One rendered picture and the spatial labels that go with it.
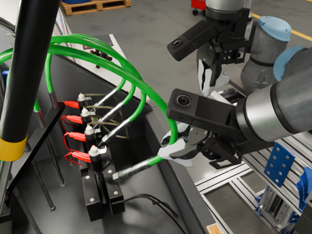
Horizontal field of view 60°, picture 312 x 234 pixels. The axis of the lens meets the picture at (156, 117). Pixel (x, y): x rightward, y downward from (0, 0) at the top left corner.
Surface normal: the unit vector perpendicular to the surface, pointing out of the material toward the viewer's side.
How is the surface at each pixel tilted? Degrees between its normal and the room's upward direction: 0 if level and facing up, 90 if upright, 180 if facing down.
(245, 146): 103
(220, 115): 20
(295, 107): 75
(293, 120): 91
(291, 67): 56
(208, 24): 31
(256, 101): 52
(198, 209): 0
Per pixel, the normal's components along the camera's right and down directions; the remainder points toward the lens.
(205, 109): 0.15, -0.53
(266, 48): -0.41, 0.62
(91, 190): 0.00, -0.77
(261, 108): -0.77, -0.16
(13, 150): 0.45, 0.65
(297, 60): -0.62, -0.55
